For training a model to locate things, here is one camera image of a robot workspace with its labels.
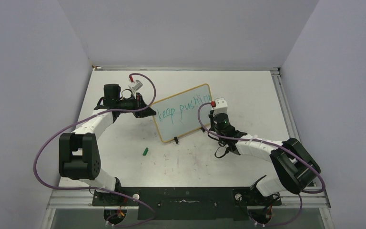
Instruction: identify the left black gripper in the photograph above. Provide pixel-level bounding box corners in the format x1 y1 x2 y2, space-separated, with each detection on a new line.
116 93 156 118

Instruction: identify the yellow framed whiteboard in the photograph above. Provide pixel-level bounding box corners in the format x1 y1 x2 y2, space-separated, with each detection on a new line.
151 83 212 143

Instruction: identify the green marker cap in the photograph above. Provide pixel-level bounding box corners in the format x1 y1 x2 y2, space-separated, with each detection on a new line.
142 147 149 156

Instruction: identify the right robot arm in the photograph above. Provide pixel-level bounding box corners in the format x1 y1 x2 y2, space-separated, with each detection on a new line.
209 111 321 204

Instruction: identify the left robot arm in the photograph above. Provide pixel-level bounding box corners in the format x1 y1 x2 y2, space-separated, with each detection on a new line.
59 84 156 206

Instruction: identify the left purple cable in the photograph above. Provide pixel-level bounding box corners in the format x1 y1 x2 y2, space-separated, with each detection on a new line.
33 73 157 228

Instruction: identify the purple cable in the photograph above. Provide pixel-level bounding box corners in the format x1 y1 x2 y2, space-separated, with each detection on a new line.
33 73 157 228
197 102 327 228

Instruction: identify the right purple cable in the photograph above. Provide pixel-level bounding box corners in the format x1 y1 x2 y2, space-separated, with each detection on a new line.
197 102 327 228

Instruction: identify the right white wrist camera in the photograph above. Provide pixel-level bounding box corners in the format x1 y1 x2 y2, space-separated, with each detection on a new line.
211 98 228 116

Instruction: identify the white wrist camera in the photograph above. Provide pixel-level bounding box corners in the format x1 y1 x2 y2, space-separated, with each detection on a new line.
211 98 228 116
128 80 143 98

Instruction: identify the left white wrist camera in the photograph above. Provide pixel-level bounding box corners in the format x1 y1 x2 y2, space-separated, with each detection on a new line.
128 80 143 98

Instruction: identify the back aluminium rail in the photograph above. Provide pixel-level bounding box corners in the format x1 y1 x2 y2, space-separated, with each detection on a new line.
93 66 279 72

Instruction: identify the right aluminium rail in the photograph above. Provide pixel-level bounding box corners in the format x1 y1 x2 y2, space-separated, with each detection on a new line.
270 68 301 140

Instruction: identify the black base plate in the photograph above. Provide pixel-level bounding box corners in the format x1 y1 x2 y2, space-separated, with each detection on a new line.
105 201 273 221

